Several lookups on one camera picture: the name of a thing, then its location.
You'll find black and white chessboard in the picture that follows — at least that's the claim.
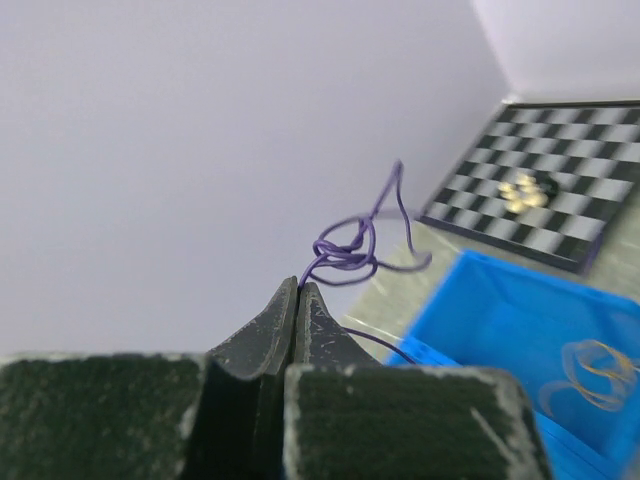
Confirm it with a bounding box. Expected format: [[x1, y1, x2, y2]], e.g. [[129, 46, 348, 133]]
[[419, 101, 639, 273]]

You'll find short orange wire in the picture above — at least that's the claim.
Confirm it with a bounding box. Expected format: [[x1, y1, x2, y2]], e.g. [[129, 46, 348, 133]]
[[539, 339, 640, 414]]

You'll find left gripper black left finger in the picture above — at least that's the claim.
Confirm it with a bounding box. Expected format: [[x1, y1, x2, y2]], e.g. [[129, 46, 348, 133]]
[[204, 277, 298, 479]]

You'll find cream chess piece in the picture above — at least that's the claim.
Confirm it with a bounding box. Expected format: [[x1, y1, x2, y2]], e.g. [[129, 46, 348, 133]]
[[516, 174, 548, 208], [498, 183, 530, 215]]

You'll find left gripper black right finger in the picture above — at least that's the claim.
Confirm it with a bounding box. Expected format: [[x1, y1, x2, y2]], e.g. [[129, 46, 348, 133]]
[[292, 283, 385, 479]]

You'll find blue three-compartment bin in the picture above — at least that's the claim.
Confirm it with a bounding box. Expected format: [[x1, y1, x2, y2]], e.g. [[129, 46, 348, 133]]
[[390, 250, 639, 479]]

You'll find cream chess piece left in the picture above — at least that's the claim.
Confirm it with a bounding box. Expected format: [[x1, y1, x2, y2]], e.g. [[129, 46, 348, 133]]
[[498, 183, 530, 215]]

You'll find black chess piece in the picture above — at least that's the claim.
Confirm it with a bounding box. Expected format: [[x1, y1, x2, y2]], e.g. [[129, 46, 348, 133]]
[[536, 174, 560, 199]]

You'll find cream chess piece right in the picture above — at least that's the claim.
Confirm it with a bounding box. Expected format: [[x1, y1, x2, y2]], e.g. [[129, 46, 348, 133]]
[[516, 174, 548, 208]]

